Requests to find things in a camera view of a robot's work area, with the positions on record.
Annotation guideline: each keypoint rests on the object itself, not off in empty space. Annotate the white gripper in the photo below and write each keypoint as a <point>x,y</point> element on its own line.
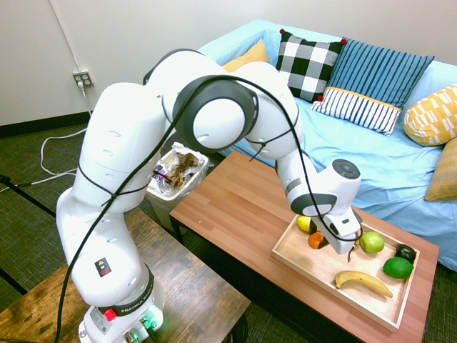
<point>344,239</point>

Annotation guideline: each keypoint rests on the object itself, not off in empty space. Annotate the orange tangerine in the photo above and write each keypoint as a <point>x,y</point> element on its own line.
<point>315,240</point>

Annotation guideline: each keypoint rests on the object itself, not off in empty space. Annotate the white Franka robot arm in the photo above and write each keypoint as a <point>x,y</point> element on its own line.
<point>118,160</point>

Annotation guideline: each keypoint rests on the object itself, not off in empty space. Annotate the light wooden tray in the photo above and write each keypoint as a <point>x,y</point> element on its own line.
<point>314,266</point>

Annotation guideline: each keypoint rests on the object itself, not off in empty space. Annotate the yellow lemon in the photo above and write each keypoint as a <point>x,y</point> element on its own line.
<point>303,224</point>

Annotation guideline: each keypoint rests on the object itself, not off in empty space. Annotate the overripe brown banana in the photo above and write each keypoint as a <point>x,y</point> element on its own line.
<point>352,252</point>

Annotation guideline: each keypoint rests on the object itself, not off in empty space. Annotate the green apple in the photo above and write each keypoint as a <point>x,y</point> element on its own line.
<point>373,243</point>

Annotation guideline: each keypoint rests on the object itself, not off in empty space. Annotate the yellow banana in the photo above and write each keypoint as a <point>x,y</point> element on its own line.
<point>360,279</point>

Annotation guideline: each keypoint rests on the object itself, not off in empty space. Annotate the green lime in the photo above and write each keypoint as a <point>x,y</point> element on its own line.
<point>398,268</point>

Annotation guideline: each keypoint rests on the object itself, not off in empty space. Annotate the dark avocado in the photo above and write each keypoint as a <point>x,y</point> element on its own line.
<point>406,253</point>

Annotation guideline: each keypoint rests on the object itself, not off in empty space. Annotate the light blue covered sofa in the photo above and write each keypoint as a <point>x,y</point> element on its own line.
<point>375,160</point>

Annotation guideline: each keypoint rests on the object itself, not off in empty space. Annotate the reddish wooden coffee table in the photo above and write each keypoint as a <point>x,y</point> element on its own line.
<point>228,203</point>

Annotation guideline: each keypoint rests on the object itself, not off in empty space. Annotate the dark rustic wooden table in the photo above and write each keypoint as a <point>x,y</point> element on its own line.
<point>200,286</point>

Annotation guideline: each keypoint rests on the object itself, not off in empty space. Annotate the white navy striped pillow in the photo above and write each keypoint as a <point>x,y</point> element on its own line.
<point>357,110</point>

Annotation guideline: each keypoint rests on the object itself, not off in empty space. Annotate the mustard woven pillow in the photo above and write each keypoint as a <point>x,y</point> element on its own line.
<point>446,171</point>

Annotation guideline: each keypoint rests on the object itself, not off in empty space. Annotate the crumpled brown paper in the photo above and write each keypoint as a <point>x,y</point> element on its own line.
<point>180,169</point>

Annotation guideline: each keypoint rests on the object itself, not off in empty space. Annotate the white trash bin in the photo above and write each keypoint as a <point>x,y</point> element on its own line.
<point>164,211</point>

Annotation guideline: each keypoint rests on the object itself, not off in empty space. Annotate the yellow white patterned pillow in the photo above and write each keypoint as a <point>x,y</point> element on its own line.
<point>432,118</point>

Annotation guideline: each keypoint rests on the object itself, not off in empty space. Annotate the crumpled white paper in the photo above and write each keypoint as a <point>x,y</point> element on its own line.
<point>178,149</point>

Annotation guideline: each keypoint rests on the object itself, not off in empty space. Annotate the black white plaid pillow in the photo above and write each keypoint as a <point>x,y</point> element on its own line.
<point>307,68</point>

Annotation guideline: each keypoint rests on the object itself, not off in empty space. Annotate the clear plastic bottle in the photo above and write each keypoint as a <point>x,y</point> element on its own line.
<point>161,173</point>

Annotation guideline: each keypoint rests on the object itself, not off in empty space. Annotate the blue striped pillow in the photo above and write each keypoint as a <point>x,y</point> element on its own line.
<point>385,71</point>

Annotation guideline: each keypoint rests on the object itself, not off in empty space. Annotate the plain yellow pillow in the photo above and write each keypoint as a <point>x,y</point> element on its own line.
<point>250,57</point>

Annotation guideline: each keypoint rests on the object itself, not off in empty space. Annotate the white wall outlet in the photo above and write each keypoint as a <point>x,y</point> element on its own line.
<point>83,78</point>

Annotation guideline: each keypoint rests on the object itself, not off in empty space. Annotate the black camera stand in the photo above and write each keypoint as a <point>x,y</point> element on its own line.
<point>32,200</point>

